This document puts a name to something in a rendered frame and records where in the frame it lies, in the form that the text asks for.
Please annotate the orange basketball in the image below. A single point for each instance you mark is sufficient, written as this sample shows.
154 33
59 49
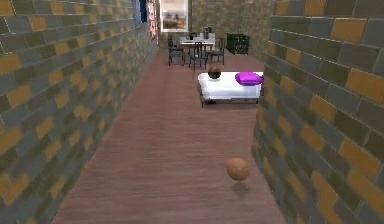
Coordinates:
238 169

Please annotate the white bed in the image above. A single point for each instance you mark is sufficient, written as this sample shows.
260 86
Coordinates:
226 89

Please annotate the dark brown ball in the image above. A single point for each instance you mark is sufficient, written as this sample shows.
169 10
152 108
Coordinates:
214 72

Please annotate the black dining chair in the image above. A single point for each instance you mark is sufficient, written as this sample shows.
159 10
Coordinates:
218 51
175 51
198 55

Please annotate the purple pillow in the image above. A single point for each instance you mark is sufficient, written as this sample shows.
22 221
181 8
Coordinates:
248 78

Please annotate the white dining table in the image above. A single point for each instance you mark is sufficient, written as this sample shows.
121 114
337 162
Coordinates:
197 40

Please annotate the small black pot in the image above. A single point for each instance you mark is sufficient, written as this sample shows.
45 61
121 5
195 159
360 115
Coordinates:
191 36

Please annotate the grey kettle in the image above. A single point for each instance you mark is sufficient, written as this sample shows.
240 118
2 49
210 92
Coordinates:
206 33

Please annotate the dark green cabinet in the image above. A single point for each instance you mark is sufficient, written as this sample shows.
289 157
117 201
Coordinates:
237 44

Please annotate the red patterned framed picture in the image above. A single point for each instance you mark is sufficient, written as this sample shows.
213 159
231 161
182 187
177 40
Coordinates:
152 18

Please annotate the blue framed picture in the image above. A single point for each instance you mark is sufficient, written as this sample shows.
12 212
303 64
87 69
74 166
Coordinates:
140 10

